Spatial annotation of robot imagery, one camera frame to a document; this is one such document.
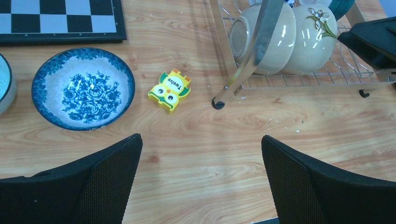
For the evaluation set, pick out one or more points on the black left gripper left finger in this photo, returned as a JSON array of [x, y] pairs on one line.
[[92, 190]]

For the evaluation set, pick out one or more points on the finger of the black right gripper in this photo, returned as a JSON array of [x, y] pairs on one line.
[[374, 42]]

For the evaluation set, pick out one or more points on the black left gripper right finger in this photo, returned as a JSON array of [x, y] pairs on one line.
[[306, 190]]

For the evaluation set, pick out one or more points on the cream bowl green leaf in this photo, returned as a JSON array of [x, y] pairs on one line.
[[316, 34]]

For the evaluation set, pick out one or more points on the white blue floral bowl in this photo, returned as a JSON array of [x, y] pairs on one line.
[[83, 89]]

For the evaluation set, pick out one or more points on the pale green striped bowl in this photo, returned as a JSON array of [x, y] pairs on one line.
[[8, 85]]

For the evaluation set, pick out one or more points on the steel two-tier dish rack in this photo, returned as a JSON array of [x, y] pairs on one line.
[[343, 71]]

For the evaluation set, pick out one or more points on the teal white striped bowl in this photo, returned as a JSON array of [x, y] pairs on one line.
[[340, 7]]

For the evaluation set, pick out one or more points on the plain cream bowl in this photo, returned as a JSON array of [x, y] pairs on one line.
[[281, 43]]

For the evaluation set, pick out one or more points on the yellow green toy block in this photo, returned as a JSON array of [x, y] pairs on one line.
[[172, 88]]

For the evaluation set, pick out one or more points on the black white chessboard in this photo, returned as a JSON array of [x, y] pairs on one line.
[[61, 21]]

